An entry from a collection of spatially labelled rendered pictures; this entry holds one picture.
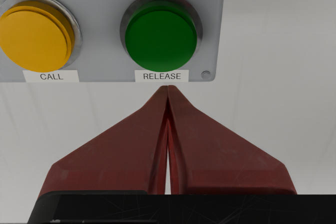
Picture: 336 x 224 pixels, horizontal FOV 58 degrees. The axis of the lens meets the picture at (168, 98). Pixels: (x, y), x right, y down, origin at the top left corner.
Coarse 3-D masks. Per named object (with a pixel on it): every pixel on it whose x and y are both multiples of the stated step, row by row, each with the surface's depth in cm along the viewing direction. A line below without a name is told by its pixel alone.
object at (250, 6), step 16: (224, 0) 27; (240, 0) 27; (256, 0) 27; (272, 0) 27; (288, 0) 27; (304, 0) 27; (320, 0) 27; (224, 16) 27; (240, 16) 27; (256, 16) 27; (272, 16) 27; (288, 16) 27; (304, 16) 27; (320, 16) 27; (224, 32) 28; (240, 32) 28; (256, 32) 28; (272, 32) 28; (288, 32) 28; (304, 32) 28; (320, 32) 28
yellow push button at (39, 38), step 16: (0, 16) 16; (16, 16) 16; (32, 16) 16; (48, 16) 16; (0, 32) 16; (16, 32) 16; (32, 32) 16; (48, 32) 16; (64, 32) 16; (16, 48) 17; (32, 48) 17; (48, 48) 17; (64, 48) 17; (32, 64) 17; (48, 64) 17
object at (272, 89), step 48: (240, 48) 29; (288, 48) 29; (0, 96) 32; (48, 96) 33; (96, 96) 33; (144, 96) 33; (192, 96) 33; (240, 96) 33; (288, 96) 33; (0, 144) 37; (48, 144) 37; (288, 144) 37; (0, 192) 42
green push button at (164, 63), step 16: (160, 0) 16; (144, 16) 16; (160, 16) 16; (176, 16) 16; (128, 32) 16; (144, 32) 16; (160, 32) 16; (176, 32) 16; (192, 32) 17; (128, 48) 17; (144, 48) 17; (160, 48) 17; (176, 48) 17; (192, 48) 17; (144, 64) 17; (160, 64) 17; (176, 64) 17
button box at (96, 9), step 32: (0, 0) 16; (32, 0) 16; (64, 0) 16; (96, 0) 16; (128, 0) 16; (192, 0) 16; (96, 32) 18; (0, 64) 19; (64, 64) 19; (96, 64) 19; (128, 64) 19; (192, 64) 19
